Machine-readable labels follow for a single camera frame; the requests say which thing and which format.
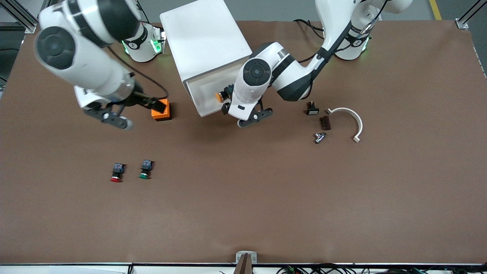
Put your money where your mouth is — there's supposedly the white curved plastic bracket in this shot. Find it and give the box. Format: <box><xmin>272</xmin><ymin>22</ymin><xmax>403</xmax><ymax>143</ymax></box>
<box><xmin>326</xmin><ymin>107</ymin><xmax>363</xmax><ymax>143</ymax></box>

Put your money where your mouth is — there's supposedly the red push button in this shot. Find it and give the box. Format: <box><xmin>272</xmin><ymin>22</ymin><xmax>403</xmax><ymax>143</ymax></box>
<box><xmin>110</xmin><ymin>163</ymin><xmax>126</xmax><ymax>183</ymax></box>

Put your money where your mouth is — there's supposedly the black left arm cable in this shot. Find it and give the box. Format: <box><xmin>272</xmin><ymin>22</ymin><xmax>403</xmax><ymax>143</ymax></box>
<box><xmin>297</xmin><ymin>0</ymin><xmax>388</xmax><ymax>96</ymax></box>

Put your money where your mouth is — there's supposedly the aluminium frame profile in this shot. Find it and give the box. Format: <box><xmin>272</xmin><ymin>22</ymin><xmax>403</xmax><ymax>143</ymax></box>
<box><xmin>0</xmin><ymin>0</ymin><xmax>40</xmax><ymax>34</ymax></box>
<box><xmin>456</xmin><ymin>0</ymin><xmax>487</xmax><ymax>30</ymax></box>

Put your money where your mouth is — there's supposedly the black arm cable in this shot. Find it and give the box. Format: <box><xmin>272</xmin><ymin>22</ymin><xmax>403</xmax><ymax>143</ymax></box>
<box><xmin>297</xmin><ymin>0</ymin><xmax>388</xmax><ymax>96</ymax></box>
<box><xmin>107</xmin><ymin>46</ymin><xmax>170</xmax><ymax>102</ymax></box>

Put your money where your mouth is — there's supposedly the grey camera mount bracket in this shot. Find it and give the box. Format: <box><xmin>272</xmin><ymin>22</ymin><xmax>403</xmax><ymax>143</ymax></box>
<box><xmin>234</xmin><ymin>251</ymin><xmax>258</xmax><ymax>274</ymax></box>

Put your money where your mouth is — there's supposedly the black cable bundle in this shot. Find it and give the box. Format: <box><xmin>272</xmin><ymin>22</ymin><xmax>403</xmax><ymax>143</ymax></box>
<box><xmin>278</xmin><ymin>263</ymin><xmax>487</xmax><ymax>274</ymax></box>

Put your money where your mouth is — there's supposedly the orange button enclosure box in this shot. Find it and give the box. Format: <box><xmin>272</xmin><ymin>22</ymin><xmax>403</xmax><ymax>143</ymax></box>
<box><xmin>151</xmin><ymin>99</ymin><xmax>172</xmax><ymax>121</ymax></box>

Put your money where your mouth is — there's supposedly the yellow push button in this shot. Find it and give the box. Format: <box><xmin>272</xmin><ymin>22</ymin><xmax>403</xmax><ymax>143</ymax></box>
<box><xmin>215</xmin><ymin>84</ymin><xmax>234</xmax><ymax>103</ymax></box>

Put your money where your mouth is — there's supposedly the green push button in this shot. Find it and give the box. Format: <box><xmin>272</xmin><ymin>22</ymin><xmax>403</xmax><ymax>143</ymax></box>
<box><xmin>138</xmin><ymin>160</ymin><xmax>154</xmax><ymax>180</ymax></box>

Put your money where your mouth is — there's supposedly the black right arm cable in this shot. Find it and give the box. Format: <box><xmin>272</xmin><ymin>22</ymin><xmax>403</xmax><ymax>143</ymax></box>
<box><xmin>107</xmin><ymin>46</ymin><xmax>170</xmax><ymax>102</ymax></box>

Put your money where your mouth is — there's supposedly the black base cable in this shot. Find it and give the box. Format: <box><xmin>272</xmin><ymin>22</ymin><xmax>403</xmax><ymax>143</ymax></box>
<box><xmin>293</xmin><ymin>18</ymin><xmax>325</xmax><ymax>39</ymax></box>

